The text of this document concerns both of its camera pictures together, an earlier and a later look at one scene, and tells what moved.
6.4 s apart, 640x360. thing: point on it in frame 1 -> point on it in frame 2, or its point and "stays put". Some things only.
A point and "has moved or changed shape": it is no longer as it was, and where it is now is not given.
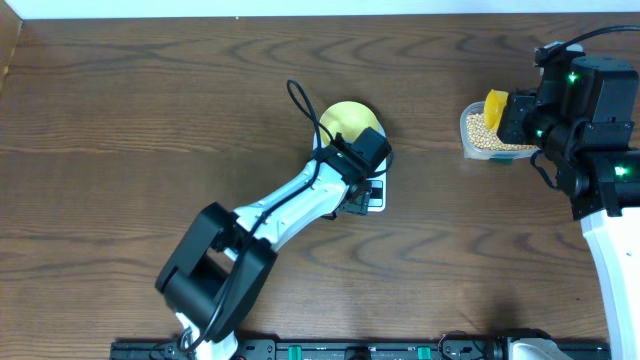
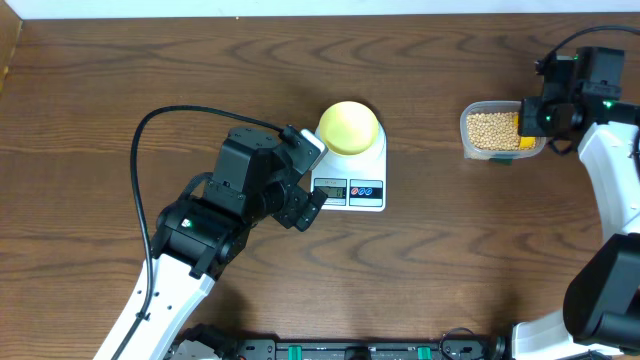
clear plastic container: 480,141 stays put
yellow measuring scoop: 494,104 has moved or changed shape
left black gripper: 357,202 -> 295,211
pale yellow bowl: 346,121 stays put
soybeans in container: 482,136 stays put
